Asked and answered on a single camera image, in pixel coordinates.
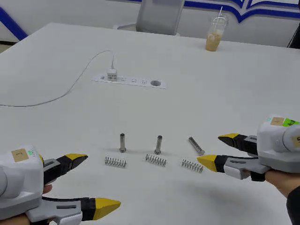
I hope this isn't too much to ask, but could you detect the person's left hand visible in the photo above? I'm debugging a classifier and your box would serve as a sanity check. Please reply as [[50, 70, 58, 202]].
[[0, 184, 58, 225]]

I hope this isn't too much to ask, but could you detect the white power strip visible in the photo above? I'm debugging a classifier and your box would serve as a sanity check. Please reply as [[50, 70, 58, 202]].
[[90, 73, 168, 90]]

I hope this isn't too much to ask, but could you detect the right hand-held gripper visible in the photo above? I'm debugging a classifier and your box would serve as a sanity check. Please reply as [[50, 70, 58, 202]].
[[196, 114, 300, 182]]

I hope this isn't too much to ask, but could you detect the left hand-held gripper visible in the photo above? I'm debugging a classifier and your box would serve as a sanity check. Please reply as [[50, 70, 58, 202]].
[[0, 146, 121, 225]]

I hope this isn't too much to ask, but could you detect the steel metal pin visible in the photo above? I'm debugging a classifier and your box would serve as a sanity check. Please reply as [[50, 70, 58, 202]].
[[154, 135, 163, 155], [187, 136, 205, 156], [119, 133, 127, 153]]

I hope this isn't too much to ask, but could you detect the person's right hand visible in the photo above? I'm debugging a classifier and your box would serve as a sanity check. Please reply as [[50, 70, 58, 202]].
[[264, 170, 300, 199]]

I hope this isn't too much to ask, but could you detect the metal coil spring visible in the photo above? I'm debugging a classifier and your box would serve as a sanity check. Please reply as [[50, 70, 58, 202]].
[[104, 156, 128, 168], [145, 153, 167, 167], [181, 158, 204, 174]]

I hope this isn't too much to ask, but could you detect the white charger cable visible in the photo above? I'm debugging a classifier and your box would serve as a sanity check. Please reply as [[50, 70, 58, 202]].
[[0, 49, 116, 107]]

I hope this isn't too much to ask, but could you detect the grey office chair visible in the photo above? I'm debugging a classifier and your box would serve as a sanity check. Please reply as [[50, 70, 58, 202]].
[[112, 0, 186, 37]]

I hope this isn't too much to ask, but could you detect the plastic cup with iced coffee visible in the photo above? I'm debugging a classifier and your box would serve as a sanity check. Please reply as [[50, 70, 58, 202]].
[[205, 6, 229, 52]]

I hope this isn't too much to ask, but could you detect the white charger plug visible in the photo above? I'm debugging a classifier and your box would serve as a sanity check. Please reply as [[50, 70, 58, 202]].
[[107, 68, 118, 82]]

